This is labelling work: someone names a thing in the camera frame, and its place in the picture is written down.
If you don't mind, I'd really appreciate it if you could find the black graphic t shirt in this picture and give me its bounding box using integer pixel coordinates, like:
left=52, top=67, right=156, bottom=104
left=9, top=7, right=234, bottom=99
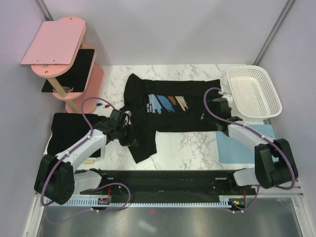
left=121, top=74, right=221, bottom=163

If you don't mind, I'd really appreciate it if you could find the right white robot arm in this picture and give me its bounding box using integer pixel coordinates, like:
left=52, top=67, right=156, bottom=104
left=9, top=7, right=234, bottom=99
left=203, top=96, right=298, bottom=195

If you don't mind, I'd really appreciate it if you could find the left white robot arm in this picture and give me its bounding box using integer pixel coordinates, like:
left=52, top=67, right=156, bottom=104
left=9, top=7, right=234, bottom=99
left=34, top=109, right=138, bottom=206

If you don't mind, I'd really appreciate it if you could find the folded black t shirt stack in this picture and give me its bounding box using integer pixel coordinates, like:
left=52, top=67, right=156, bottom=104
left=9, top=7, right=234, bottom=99
left=47, top=113, right=90, bottom=155

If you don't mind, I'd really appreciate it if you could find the red marker pen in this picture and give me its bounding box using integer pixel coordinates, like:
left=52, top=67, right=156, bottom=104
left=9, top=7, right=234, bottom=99
left=104, top=100, right=123, bottom=108

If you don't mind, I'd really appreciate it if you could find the blue marker pen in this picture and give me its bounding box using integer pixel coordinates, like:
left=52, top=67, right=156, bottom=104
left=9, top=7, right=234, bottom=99
left=97, top=103, right=111, bottom=108

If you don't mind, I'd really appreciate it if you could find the white plastic basket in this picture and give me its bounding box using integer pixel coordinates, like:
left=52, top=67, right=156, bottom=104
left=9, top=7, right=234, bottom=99
left=227, top=65, right=282, bottom=120

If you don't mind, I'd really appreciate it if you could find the pink three tier shelf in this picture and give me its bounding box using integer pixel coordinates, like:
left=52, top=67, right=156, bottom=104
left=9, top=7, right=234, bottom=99
left=21, top=17, right=104, bottom=114

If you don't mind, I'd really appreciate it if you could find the wooden stick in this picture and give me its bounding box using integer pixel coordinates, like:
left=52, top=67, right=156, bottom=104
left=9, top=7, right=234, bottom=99
left=83, top=159, right=95, bottom=164

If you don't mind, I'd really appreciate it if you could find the light blue mat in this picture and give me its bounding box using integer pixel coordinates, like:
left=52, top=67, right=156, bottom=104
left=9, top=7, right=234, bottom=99
left=216, top=124, right=275, bottom=164

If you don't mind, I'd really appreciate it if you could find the black clipboard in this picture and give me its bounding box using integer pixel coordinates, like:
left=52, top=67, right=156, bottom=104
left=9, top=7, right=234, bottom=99
left=56, top=49, right=95, bottom=93

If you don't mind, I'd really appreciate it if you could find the pink clipboard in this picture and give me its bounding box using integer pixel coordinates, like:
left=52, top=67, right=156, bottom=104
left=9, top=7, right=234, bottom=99
left=21, top=18, right=85, bottom=65

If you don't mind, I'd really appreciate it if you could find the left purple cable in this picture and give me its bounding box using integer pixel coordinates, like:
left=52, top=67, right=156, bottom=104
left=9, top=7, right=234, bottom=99
left=40, top=97, right=131, bottom=225

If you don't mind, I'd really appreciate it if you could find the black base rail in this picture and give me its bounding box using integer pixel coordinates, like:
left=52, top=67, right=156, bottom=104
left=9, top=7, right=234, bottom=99
left=91, top=168, right=255, bottom=197

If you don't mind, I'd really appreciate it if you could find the white slotted cable duct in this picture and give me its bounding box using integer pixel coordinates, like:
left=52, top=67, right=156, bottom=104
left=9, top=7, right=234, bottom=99
left=46, top=196, right=246, bottom=207

